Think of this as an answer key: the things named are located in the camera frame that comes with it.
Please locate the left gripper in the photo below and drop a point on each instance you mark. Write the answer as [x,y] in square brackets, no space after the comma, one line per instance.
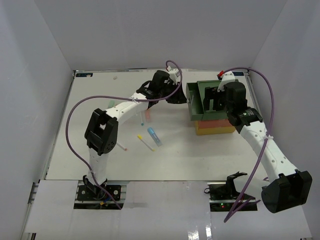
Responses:
[178,98]

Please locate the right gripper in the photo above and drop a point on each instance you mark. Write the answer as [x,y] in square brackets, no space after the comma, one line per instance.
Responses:
[212,93]

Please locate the green top drawer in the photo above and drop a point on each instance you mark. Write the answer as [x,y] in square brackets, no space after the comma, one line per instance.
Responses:
[196,112]

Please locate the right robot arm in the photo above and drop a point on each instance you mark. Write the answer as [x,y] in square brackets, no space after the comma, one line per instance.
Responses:
[288,187]

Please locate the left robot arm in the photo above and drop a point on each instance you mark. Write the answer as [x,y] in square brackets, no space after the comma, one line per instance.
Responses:
[102,130]

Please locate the stacked drawer box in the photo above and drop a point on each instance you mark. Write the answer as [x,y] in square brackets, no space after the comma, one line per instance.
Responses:
[214,122]

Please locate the orange pink highlighter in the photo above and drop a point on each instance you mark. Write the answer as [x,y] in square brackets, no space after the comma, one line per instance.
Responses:
[147,115]

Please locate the teal cap pen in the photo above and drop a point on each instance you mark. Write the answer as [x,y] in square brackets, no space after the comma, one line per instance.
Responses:
[141,119]

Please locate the blue highlighter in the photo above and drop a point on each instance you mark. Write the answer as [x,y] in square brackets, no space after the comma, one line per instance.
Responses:
[154,136]

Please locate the yellow cap pen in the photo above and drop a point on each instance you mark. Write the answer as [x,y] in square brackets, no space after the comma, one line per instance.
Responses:
[145,143]

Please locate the green highlighter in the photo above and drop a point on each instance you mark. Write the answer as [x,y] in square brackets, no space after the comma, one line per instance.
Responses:
[111,104]

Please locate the pink cap white pen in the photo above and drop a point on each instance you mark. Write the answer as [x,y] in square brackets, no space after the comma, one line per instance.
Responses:
[121,146]

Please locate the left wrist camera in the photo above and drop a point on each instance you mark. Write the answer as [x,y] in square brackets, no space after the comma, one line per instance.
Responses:
[174,74]

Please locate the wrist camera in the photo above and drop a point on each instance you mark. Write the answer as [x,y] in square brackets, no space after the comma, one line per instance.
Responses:
[225,77]
[174,74]

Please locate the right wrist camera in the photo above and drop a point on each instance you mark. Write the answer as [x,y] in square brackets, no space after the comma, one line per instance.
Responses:
[225,77]

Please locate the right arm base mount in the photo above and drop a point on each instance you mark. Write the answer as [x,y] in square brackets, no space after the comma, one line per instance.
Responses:
[223,195]

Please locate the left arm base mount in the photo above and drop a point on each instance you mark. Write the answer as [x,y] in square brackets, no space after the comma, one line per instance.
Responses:
[89,191]

